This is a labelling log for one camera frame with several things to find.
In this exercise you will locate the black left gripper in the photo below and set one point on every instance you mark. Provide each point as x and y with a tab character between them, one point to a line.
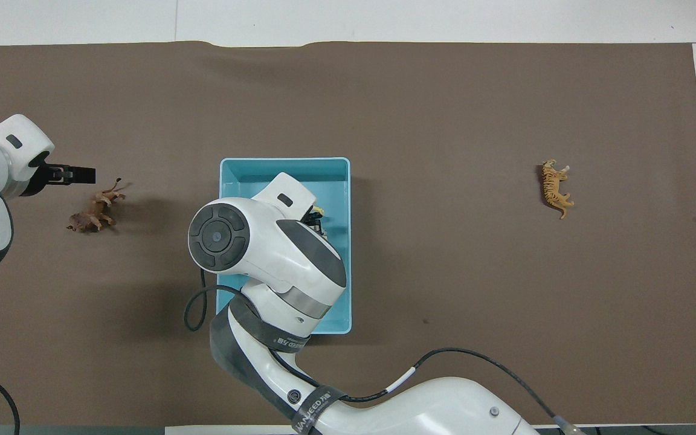
79	175

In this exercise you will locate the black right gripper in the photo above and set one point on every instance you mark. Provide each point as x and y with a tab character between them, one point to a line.
318	225

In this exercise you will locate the brown lion toy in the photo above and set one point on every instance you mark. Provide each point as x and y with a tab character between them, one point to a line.
91	219

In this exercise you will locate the orange striped tiger toy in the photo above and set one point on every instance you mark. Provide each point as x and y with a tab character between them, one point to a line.
552	188

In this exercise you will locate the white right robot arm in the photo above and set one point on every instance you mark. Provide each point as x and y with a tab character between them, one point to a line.
275	254

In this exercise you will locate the light blue storage box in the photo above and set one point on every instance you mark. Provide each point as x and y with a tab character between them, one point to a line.
245	172

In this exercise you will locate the brown table mat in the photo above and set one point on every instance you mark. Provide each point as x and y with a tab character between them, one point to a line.
444	109

